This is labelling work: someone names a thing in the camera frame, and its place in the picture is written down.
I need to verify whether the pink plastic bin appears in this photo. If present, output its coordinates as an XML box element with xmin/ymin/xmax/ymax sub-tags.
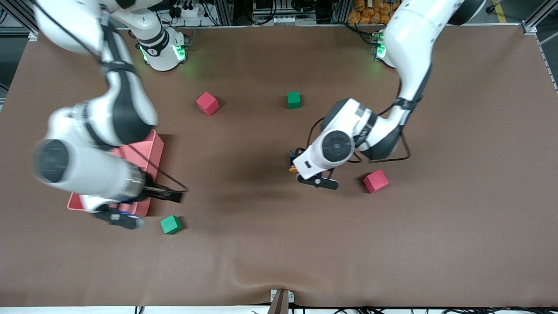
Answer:
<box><xmin>67</xmin><ymin>129</ymin><xmax>165</xmax><ymax>217</ymax></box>

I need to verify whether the pink foam cube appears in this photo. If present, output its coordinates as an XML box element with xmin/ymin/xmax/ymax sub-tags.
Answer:
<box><xmin>363</xmin><ymin>169</ymin><xmax>390</xmax><ymax>194</ymax></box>
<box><xmin>196</xmin><ymin>91</ymin><xmax>220</xmax><ymax>116</ymax></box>

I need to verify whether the brown table cover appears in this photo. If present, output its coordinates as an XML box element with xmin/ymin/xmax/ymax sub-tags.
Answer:
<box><xmin>0</xmin><ymin>24</ymin><xmax>558</xmax><ymax>308</ymax></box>

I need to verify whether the white terminal block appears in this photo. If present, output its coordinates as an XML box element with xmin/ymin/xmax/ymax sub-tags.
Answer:
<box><xmin>252</xmin><ymin>14</ymin><xmax>317</xmax><ymax>27</ymax></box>

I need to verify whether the brown wooden strip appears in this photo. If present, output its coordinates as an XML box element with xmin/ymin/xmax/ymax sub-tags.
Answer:
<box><xmin>267</xmin><ymin>290</ymin><xmax>289</xmax><ymax>314</ymax></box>

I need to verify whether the pile of orange objects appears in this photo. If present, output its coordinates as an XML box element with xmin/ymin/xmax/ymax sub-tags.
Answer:
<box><xmin>347</xmin><ymin>0</ymin><xmax>401</xmax><ymax>25</ymax></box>

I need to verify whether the white power strip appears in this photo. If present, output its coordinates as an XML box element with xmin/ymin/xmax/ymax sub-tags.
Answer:
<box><xmin>172</xmin><ymin>0</ymin><xmax>205</xmax><ymax>18</ymax></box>

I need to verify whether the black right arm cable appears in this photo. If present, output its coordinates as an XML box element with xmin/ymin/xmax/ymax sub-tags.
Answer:
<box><xmin>41</xmin><ymin>9</ymin><xmax>189</xmax><ymax>192</ymax></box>

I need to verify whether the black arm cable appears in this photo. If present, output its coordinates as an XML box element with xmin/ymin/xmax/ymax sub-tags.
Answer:
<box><xmin>41</xmin><ymin>9</ymin><xmax>189</xmax><ymax>192</ymax></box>
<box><xmin>305</xmin><ymin>65</ymin><xmax>432</xmax><ymax>164</ymax></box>

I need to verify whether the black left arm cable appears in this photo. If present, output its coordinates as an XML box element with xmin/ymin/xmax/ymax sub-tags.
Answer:
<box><xmin>305</xmin><ymin>65</ymin><xmax>432</xmax><ymax>164</ymax></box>

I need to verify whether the metal table edge bracket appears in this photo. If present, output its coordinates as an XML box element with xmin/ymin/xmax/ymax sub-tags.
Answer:
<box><xmin>270</xmin><ymin>289</ymin><xmax>295</xmax><ymax>304</ymax></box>

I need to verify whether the aluminium frame post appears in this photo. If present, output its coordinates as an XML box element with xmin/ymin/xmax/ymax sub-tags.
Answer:
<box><xmin>216</xmin><ymin>0</ymin><xmax>234</xmax><ymax>26</ymax></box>
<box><xmin>331</xmin><ymin>0</ymin><xmax>349</xmax><ymax>23</ymax></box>

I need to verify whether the aluminium frame profile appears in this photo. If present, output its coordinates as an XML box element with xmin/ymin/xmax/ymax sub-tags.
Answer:
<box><xmin>0</xmin><ymin>0</ymin><xmax>40</xmax><ymax>42</ymax></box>
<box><xmin>522</xmin><ymin>0</ymin><xmax>558</xmax><ymax>34</ymax></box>

